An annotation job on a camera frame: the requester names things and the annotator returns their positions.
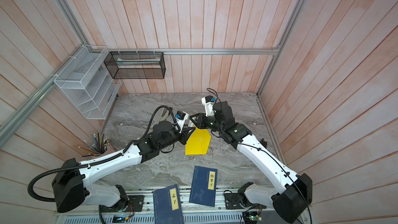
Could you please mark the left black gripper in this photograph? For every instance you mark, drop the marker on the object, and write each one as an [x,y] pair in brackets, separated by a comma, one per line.
[185,136]

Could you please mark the pen holder with pencils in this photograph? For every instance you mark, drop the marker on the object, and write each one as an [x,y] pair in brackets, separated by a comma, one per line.
[98,146]

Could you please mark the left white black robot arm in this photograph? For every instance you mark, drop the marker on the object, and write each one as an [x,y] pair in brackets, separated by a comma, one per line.
[74,186]

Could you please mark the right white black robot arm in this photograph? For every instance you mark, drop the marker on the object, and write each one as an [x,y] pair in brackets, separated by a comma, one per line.
[292,194]

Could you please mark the blue book on rail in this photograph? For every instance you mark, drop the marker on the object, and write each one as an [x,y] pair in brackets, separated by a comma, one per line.
[167,206]

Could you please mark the blue book on table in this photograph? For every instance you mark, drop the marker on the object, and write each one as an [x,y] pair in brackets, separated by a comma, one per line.
[204,185]

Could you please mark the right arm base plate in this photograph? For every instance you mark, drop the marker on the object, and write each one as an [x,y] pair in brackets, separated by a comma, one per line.
[235,200]

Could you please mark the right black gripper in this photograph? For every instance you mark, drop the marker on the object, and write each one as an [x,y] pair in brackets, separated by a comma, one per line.
[201,123]

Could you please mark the white wire mesh shelf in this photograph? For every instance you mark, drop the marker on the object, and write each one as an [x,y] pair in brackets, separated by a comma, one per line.
[87,83]

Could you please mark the black mesh basket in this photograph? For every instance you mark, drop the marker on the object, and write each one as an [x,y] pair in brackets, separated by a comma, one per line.
[135,64]

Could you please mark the aluminium frame rail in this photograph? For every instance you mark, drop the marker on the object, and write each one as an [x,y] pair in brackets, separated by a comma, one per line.
[201,51]

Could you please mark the yellow envelope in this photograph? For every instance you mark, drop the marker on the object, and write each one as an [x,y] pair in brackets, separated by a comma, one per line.
[198,142]

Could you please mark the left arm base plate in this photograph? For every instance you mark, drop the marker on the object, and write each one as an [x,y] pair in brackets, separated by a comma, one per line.
[132,203]

